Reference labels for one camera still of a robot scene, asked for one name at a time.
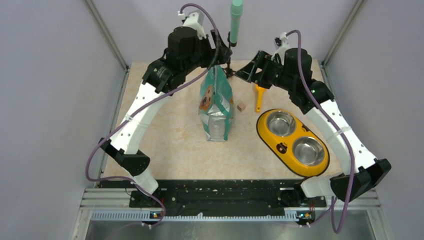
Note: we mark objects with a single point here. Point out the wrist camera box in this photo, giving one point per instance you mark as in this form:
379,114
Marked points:
282,45
194,20

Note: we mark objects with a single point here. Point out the yellow double pet bowl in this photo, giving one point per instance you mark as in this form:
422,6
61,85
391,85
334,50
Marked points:
293,143

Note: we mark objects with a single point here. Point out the yellow plastic scoop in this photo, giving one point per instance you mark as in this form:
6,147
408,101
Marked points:
259,97

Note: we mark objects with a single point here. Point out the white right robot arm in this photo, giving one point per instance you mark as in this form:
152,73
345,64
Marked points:
361,169

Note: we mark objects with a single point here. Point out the green cylinder on stand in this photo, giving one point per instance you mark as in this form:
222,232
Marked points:
236,11

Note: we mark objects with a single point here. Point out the small wooden cube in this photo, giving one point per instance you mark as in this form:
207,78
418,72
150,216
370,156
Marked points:
241,106

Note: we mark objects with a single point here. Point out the black tripod stand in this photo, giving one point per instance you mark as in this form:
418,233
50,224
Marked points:
229,72

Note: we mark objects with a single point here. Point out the green pet food bag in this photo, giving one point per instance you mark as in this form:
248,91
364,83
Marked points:
216,105

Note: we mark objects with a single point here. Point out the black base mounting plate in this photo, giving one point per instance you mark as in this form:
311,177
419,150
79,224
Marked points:
219,198

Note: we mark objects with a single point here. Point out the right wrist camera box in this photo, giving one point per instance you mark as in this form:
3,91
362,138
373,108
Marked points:
282,45

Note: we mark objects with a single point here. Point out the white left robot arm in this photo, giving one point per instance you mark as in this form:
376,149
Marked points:
159,83

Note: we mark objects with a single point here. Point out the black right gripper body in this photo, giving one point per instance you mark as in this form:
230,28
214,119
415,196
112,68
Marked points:
279,79

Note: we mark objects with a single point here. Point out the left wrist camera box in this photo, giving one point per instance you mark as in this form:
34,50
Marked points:
194,20

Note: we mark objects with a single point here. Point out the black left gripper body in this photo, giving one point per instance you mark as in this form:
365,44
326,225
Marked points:
203,55

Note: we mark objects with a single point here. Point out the aluminium front rail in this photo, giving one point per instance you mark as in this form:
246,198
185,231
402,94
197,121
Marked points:
112,204

